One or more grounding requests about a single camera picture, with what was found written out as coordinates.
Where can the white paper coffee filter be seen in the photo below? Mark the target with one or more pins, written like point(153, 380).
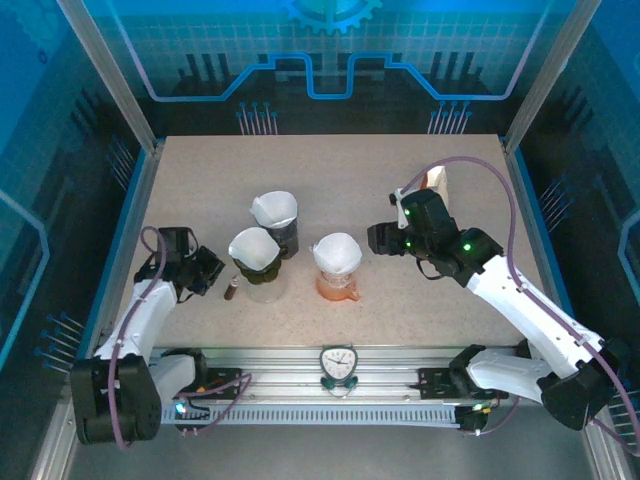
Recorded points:
point(336, 252)
point(274, 207)
point(252, 247)

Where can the dark green coffee dripper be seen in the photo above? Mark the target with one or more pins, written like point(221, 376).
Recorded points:
point(260, 276)

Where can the grey plastic coffee dripper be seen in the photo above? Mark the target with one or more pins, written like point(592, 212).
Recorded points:
point(285, 240)

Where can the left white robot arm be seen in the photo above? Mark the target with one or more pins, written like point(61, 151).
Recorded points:
point(150, 320)

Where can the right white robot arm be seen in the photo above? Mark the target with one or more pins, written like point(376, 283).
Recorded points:
point(525, 310)

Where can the orange white filter box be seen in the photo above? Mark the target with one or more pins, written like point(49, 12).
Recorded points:
point(438, 181)

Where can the small white analog clock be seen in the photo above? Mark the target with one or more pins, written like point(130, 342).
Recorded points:
point(337, 361)

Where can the aluminium table side rail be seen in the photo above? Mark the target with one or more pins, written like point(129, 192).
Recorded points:
point(134, 225)
point(535, 225)

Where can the aluminium mounting rail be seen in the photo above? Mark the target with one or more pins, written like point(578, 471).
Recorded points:
point(280, 372)

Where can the aluminium frame post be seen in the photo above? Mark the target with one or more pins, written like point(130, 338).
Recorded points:
point(547, 75)
point(110, 75)

